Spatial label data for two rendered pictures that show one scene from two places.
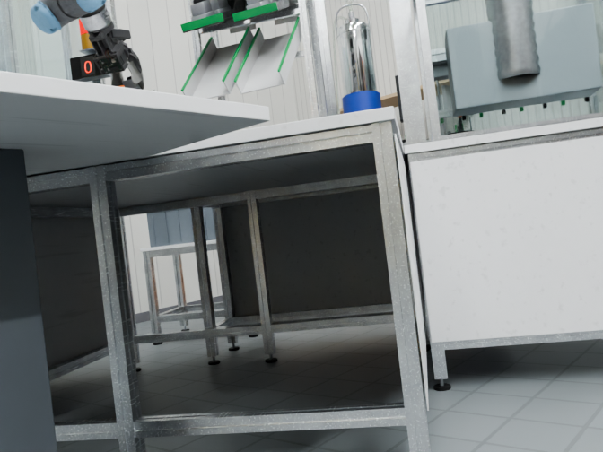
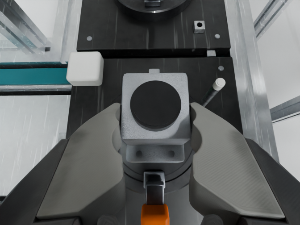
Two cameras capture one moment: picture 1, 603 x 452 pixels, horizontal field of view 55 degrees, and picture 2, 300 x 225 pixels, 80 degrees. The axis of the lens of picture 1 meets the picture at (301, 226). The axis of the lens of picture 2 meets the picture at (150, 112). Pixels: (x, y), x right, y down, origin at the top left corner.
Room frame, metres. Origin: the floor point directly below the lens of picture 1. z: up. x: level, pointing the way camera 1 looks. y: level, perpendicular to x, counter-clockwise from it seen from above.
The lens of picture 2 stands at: (1.67, 0.45, 1.21)
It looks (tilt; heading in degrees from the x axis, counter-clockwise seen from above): 74 degrees down; 352
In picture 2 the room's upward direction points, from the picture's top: 4 degrees counter-clockwise
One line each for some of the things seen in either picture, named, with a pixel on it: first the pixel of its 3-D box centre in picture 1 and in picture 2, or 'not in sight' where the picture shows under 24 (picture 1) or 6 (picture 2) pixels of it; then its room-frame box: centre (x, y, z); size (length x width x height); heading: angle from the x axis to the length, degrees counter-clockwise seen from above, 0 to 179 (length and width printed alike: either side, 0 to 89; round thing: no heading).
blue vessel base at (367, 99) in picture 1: (364, 127); not in sight; (2.36, -0.30, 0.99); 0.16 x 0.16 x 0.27
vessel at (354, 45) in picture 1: (355, 49); not in sight; (2.36, -0.30, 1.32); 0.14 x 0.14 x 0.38
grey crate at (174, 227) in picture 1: (204, 223); not in sight; (3.83, 0.64, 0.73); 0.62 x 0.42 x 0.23; 78
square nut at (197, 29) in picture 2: not in sight; (198, 27); (1.85, 0.34, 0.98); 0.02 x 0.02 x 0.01; 78
